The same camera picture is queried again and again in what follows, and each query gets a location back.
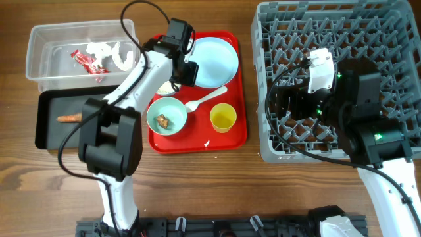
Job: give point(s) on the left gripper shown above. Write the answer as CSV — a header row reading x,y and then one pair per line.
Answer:
x,y
189,78

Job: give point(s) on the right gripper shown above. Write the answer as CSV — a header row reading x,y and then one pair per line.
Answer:
x,y
298,95

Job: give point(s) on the white rice pile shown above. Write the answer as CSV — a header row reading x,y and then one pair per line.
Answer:
x,y
164,88

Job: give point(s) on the light blue bowl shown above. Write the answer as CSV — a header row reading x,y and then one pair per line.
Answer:
x,y
164,90

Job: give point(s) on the teal green bowl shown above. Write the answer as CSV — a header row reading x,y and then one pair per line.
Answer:
x,y
174,112

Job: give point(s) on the yellow plastic cup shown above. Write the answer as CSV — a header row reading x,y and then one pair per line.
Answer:
x,y
223,116

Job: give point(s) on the brown food scrap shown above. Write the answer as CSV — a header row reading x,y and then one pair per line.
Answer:
x,y
162,121

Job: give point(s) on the red snack wrapper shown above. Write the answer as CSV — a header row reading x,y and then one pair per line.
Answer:
x,y
88,63

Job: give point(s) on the orange carrot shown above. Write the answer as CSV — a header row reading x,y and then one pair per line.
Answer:
x,y
70,118

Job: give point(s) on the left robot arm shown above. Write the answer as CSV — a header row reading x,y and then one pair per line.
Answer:
x,y
110,131

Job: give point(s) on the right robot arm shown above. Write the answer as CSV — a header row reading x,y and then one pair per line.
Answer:
x,y
348,99

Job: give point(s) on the grey dishwasher rack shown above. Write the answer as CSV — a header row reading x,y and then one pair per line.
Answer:
x,y
383,32

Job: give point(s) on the light blue plate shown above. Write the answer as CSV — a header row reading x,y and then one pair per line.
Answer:
x,y
217,60

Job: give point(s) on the white plastic spoon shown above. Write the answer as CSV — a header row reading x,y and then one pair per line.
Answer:
x,y
191,106

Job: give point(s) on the red serving tray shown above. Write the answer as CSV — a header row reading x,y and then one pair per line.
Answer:
x,y
198,134

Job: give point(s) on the clear plastic bin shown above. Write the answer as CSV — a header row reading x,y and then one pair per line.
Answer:
x,y
48,60

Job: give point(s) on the black plastic tray bin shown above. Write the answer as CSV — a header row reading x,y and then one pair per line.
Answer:
x,y
54,103

